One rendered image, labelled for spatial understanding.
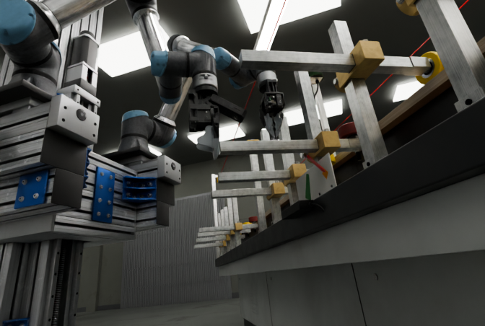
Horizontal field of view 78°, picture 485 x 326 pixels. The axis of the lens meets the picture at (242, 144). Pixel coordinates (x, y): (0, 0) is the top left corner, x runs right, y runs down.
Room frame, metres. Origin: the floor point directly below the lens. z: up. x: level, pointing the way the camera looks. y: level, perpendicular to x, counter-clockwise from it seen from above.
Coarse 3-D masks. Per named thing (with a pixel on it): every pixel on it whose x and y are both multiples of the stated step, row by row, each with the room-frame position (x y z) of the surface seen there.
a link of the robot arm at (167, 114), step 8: (184, 80) 1.21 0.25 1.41; (184, 88) 1.23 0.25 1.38; (184, 96) 1.26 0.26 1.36; (168, 104) 1.25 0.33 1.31; (176, 104) 1.26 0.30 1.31; (160, 112) 1.27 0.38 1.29; (168, 112) 1.26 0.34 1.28; (176, 112) 1.28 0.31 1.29; (160, 120) 1.26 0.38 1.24; (168, 120) 1.28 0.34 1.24; (160, 128) 1.28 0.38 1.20; (168, 128) 1.30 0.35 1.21; (160, 136) 1.29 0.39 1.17; (168, 136) 1.32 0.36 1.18; (152, 144) 1.32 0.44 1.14; (160, 144) 1.34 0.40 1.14; (168, 144) 1.36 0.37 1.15
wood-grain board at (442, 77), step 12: (480, 48) 0.49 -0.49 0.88; (444, 72) 0.58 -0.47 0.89; (432, 84) 0.61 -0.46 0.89; (444, 84) 0.60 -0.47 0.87; (420, 96) 0.66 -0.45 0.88; (432, 96) 0.65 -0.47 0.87; (396, 108) 0.74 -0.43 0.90; (408, 108) 0.70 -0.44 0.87; (384, 120) 0.80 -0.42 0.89; (396, 120) 0.77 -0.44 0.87; (384, 132) 0.84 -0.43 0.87; (336, 156) 1.08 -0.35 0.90; (348, 156) 1.03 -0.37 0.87; (336, 168) 1.16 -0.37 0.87
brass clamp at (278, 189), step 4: (272, 184) 1.27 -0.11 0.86; (276, 184) 1.26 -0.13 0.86; (280, 184) 1.27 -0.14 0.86; (272, 188) 1.28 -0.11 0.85; (276, 188) 1.26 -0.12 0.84; (280, 188) 1.27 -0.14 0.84; (272, 192) 1.28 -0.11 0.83; (276, 192) 1.26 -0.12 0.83; (280, 192) 1.27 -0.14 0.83; (284, 192) 1.27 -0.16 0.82; (268, 196) 1.34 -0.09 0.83; (272, 196) 1.30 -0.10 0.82; (276, 196) 1.31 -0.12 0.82; (280, 196) 1.32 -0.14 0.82; (268, 200) 1.37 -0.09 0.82
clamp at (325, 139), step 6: (324, 132) 0.78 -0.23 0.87; (330, 132) 0.78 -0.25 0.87; (336, 132) 0.78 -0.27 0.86; (318, 138) 0.80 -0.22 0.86; (324, 138) 0.77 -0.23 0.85; (330, 138) 0.78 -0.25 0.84; (336, 138) 0.78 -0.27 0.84; (318, 144) 0.80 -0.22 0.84; (324, 144) 0.77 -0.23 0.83; (330, 144) 0.78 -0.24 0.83; (336, 144) 0.78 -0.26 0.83; (318, 150) 0.81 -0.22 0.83; (324, 150) 0.80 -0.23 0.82; (330, 150) 0.80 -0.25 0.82; (312, 156) 0.86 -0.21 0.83; (318, 156) 0.84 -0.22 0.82; (312, 162) 0.90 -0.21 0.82
